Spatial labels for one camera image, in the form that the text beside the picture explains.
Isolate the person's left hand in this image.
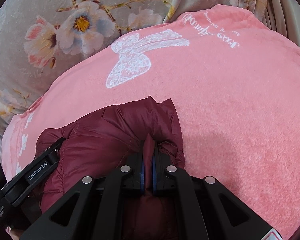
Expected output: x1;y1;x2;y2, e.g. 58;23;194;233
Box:
8;228;24;240

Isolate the maroon puffer jacket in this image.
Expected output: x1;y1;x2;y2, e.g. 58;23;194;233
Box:
34;95;186;240

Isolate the grey floral bedsheet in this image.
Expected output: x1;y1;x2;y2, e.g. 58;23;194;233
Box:
0;0;267;134

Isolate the pink fleece blanket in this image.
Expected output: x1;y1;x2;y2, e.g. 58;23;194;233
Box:
2;5;300;239

